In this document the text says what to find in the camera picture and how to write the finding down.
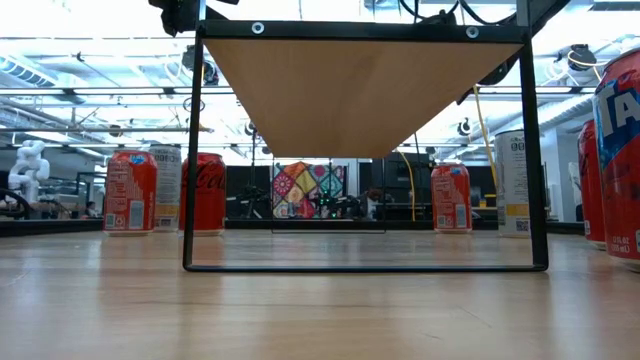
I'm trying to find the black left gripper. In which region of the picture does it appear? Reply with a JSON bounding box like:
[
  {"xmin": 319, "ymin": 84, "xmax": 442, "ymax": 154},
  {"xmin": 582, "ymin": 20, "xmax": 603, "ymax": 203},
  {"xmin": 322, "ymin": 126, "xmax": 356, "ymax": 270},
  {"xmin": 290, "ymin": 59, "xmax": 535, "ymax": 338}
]
[{"xmin": 148, "ymin": 0, "xmax": 200, "ymax": 37}]

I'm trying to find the black cabinet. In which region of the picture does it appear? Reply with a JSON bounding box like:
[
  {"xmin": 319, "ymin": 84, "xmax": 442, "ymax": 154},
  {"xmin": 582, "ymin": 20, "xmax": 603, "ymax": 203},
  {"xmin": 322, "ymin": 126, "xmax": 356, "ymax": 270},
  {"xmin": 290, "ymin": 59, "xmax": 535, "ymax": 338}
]
[{"xmin": 370, "ymin": 152, "xmax": 434, "ymax": 222}]

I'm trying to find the black hanging device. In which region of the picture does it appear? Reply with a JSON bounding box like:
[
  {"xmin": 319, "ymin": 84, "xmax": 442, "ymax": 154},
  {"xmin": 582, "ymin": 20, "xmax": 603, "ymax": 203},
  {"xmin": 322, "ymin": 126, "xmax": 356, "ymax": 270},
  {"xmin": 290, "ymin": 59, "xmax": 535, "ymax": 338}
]
[{"xmin": 201, "ymin": 58, "xmax": 221, "ymax": 87}]

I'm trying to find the wooden shelf black metal frame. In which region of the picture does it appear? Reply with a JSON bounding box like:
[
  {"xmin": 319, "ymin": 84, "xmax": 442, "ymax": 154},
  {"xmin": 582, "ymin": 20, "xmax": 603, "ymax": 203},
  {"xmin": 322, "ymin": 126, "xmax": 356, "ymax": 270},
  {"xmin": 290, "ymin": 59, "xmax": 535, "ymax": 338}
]
[{"xmin": 182, "ymin": 0, "xmax": 550, "ymax": 274}]

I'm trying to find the colourful patterned panel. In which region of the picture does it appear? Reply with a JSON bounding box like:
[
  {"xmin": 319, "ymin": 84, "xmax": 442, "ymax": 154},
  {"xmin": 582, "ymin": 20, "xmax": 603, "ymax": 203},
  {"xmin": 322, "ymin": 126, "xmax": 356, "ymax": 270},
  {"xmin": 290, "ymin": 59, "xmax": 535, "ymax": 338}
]
[{"xmin": 272, "ymin": 160, "xmax": 347, "ymax": 220}]

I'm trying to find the black cable reel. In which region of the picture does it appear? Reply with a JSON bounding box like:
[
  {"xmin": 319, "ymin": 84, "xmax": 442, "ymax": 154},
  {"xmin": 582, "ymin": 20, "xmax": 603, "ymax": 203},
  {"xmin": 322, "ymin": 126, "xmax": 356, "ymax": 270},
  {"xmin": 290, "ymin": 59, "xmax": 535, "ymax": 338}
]
[{"xmin": 566, "ymin": 43, "xmax": 600, "ymax": 73}]

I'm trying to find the red soda can blue logo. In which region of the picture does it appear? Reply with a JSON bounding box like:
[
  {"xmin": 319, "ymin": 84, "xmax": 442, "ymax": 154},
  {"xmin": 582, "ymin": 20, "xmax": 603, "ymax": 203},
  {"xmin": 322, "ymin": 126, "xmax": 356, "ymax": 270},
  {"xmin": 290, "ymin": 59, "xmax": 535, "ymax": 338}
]
[
  {"xmin": 103, "ymin": 149, "xmax": 159, "ymax": 237},
  {"xmin": 430, "ymin": 162, "xmax": 473, "ymax": 234},
  {"xmin": 577, "ymin": 118, "xmax": 609, "ymax": 250},
  {"xmin": 592, "ymin": 45, "xmax": 640, "ymax": 274}
]

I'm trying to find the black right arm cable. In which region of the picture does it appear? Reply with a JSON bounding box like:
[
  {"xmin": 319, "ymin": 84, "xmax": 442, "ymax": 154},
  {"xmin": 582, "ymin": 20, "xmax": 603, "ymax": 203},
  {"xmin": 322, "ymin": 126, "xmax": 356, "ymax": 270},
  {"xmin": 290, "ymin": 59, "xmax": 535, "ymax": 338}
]
[{"xmin": 399, "ymin": 0, "xmax": 519, "ymax": 26}]

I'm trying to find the thin yellow cable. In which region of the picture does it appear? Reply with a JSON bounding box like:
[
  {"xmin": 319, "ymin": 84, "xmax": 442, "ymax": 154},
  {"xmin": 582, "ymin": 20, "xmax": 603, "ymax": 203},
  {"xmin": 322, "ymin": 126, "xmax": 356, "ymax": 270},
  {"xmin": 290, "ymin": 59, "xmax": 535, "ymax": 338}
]
[{"xmin": 397, "ymin": 149, "xmax": 417, "ymax": 223}]

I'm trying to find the red Coca-Cola can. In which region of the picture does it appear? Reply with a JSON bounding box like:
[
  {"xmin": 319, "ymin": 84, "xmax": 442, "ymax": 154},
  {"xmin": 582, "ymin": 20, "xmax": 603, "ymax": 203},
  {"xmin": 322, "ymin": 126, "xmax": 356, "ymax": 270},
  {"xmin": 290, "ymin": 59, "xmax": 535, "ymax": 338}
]
[{"xmin": 179, "ymin": 152, "xmax": 227, "ymax": 237}]

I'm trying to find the black aluminium rig frame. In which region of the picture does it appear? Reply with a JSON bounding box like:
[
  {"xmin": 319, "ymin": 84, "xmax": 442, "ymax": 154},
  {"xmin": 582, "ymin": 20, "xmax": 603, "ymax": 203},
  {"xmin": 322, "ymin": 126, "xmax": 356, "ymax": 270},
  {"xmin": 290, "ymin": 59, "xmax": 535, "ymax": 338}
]
[{"xmin": 0, "ymin": 217, "xmax": 586, "ymax": 238}]

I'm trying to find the thick yellow cable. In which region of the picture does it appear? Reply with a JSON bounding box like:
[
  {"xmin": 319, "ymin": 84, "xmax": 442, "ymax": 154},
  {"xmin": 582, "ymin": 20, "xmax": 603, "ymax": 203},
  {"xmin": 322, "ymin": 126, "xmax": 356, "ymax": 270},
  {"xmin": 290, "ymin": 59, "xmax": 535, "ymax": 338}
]
[{"xmin": 471, "ymin": 85, "xmax": 500, "ymax": 194}]

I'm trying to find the slim white beverage can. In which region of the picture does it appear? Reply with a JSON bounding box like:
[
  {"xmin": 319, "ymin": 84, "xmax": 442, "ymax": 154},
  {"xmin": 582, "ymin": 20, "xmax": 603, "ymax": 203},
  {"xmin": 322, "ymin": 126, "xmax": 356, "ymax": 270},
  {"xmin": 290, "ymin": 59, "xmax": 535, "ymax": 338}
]
[
  {"xmin": 493, "ymin": 128, "xmax": 532, "ymax": 239},
  {"xmin": 148, "ymin": 144, "xmax": 183, "ymax": 234}
]

